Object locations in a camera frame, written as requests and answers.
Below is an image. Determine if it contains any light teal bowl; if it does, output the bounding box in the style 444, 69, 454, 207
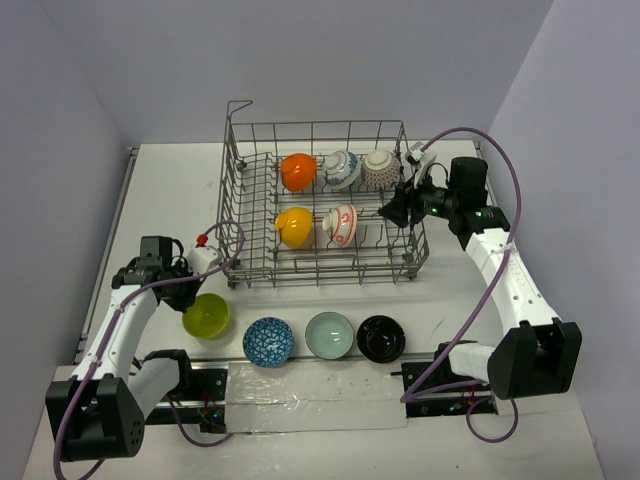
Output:
305, 312, 354, 360

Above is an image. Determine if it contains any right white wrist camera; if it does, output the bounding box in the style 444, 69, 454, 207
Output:
405, 142, 437, 189

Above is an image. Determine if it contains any grey wire dish rack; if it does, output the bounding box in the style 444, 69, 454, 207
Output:
214, 100, 430, 287

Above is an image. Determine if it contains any orange bowl white inside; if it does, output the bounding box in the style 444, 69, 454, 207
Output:
280, 153, 317, 192

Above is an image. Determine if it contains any lime green bowl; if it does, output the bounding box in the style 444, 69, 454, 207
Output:
182, 293, 231, 339

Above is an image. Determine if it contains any black glossy bowl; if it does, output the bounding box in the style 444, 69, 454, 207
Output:
356, 315, 406, 364

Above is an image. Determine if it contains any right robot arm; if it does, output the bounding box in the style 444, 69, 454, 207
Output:
379, 152, 582, 400

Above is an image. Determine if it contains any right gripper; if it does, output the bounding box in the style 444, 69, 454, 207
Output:
379, 166, 461, 228

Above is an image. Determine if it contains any yellow-orange bowl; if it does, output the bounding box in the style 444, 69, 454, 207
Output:
275, 207, 313, 248

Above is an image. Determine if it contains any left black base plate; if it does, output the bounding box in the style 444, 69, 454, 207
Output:
128, 357, 227, 437

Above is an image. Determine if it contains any grey patterned bowl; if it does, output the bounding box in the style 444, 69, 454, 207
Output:
361, 149, 400, 190

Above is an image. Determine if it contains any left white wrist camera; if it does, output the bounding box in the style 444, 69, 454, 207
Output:
186, 233, 222, 275

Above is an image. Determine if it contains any blue triangle pattern bowl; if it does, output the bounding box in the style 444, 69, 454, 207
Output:
242, 317, 295, 368

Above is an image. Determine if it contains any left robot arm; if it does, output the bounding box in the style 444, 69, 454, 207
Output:
45, 236, 220, 462

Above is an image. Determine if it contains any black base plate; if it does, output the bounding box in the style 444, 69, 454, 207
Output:
128, 357, 227, 437
404, 362, 497, 419

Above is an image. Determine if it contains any orange white patterned bowl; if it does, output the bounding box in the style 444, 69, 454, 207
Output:
322, 204, 358, 248

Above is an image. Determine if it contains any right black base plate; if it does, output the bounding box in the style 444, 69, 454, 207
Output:
404, 362, 497, 419

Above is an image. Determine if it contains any blue floral bowl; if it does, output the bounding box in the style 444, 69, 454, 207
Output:
322, 150, 361, 190

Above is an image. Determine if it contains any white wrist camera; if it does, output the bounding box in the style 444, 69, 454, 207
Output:
186, 233, 222, 275
405, 142, 437, 189

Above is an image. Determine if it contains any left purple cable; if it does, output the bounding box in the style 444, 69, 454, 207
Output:
52, 220, 246, 480

